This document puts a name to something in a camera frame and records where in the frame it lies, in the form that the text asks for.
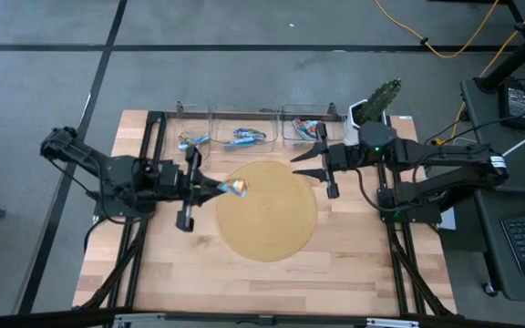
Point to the red green wrapper granola bar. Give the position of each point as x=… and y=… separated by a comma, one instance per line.
x=237, y=187

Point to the round woven straw placemat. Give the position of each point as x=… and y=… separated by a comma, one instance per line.
x=271, y=228

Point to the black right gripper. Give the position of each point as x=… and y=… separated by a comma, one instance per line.
x=344, y=157

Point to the black power adapter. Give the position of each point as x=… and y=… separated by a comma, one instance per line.
x=515, y=102

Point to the black caster wheel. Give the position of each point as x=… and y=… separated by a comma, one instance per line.
x=488, y=289

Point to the black aluminium table frame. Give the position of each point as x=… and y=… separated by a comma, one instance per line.
x=39, y=319

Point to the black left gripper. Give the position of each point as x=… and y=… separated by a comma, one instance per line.
x=171, y=182

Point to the grey control box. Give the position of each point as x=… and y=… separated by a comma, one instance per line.
x=448, y=221

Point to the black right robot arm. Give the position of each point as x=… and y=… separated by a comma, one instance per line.
x=426, y=150

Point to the white plant pot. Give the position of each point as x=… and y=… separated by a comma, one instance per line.
x=353, y=132

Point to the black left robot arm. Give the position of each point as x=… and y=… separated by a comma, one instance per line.
x=85, y=157

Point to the silver frame bracket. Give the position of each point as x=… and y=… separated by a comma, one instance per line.
x=139, y=321
x=392, y=323

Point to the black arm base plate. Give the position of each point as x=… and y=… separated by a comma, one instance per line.
x=107, y=210
x=422, y=218

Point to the green cactus plant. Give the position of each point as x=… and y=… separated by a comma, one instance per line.
x=381, y=98

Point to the black stand leg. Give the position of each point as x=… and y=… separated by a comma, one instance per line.
x=517, y=55

